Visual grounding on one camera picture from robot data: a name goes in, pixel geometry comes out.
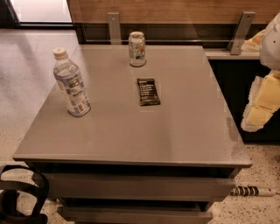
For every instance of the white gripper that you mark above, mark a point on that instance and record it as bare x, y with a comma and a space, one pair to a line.
271, 46

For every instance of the clear blue-label plastic bottle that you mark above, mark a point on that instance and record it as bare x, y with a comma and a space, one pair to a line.
70, 82

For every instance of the black snack bar wrapper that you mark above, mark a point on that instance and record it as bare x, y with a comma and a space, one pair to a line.
148, 92

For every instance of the striped black white rod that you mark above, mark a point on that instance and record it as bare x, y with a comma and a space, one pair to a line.
246, 191

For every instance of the white green soda can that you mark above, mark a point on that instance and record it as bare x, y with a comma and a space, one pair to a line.
137, 49

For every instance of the grey drawer cabinet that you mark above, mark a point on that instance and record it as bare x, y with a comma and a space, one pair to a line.
123, 163

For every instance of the right metal bracket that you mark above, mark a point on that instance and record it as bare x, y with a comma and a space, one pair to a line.
240, 33

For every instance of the metal bracket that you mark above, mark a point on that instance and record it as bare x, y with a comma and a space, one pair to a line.
240, 33
114, 28

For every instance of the left metal bracket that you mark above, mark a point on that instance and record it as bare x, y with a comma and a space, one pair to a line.
114, 28

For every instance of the wooden wall panel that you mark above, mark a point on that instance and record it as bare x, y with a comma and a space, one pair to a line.
172, 11

